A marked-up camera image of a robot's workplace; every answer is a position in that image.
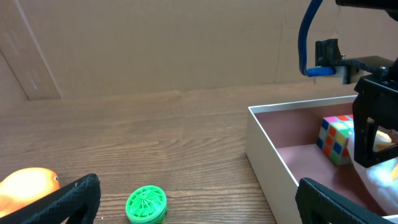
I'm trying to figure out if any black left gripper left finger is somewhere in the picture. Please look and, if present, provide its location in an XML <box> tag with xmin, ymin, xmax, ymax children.
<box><xmin>1</xmin><ymin>174</ymin><xmax>101</xmax><ymax>224</ymax></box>

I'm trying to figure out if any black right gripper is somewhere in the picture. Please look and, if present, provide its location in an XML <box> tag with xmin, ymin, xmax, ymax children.
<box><xmin>341</xmin><ymin>56</ymin><xmax>397</xmax><ymax>168</ymax></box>

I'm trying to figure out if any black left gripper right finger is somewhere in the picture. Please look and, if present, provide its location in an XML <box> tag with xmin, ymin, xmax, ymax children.
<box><xmin>295</xmin><ymin>177</ymin><xmax>392</xmax><ymax>224</ymax></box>

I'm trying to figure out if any multicolour puzzle cube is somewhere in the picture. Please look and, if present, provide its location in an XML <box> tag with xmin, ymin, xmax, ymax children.
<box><xmin>317</xmin><ymin>114</ymin><xmax>354</xmax><ymax>166</ymax></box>

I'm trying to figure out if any white duck plush toy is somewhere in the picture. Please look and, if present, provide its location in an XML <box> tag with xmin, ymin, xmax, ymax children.
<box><xmin>346</xmin><ymin>129</ymin><xmax>398</xmax><ymax>215</ymax></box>

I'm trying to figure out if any orange dinosaur toy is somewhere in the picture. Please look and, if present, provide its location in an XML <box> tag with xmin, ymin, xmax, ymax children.
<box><xmin>1</xmin><ymin>167</ymin><xmax>60</xmax><ymax>218</ymax></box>

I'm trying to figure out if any white cardboard box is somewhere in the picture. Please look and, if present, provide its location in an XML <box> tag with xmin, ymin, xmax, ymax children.
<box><xmin>246</xmin><ymin>96</ymin><xmax>397</xmax><ymax>223</ymax></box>

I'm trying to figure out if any green wheel disc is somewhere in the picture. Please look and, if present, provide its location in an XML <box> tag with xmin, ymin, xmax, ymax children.
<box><xmin>125</xmin><ymin>185</ymin><xmax>168</xmax><ymax>224</ymax></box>

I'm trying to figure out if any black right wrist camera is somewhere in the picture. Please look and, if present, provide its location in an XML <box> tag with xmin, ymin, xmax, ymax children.
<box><xmin>315</xmin><ymin>39</ymin><xmax>360</xmax><ymax>85</ymax></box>

